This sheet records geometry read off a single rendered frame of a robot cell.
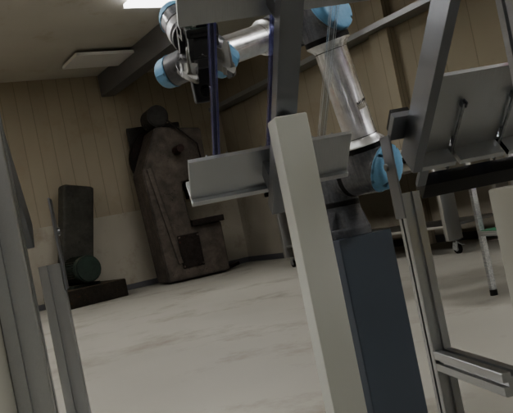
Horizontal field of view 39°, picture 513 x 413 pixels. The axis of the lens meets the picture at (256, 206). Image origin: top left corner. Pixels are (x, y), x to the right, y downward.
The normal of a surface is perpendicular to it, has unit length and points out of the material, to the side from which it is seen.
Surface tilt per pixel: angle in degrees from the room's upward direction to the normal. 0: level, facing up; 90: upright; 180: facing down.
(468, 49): 90
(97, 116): 90
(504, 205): 90
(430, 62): 90
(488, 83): 137
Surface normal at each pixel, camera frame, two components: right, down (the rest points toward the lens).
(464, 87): 0.27, 0.68
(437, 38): -0.96, 0.19
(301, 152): 0.20, -0.06
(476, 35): -0.84, 0.16
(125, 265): 0.50, -0.11
